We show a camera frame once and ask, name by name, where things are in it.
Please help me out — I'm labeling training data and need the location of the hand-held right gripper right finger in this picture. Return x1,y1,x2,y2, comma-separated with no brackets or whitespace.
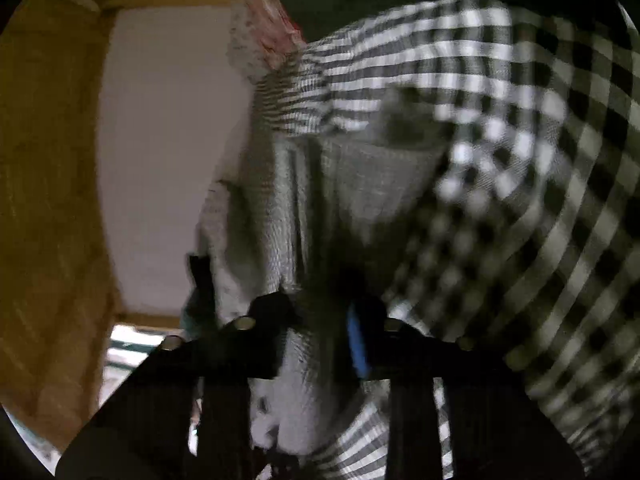
345,290,586,480

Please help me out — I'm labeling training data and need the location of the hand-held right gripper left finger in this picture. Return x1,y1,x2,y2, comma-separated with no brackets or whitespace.
55,255,301,480

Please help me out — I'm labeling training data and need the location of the grey knit sweater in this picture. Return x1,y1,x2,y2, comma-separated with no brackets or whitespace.
182,130,451,466

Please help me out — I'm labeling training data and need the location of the black white checkered cloth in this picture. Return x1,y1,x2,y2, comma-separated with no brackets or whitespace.
250,0,640,480

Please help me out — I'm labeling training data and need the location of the wooden drawer box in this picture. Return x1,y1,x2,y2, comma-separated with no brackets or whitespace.
0,0,231,456

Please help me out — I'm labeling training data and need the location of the white red floral cloth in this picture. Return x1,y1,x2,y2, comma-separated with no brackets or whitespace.
227,0,308,83

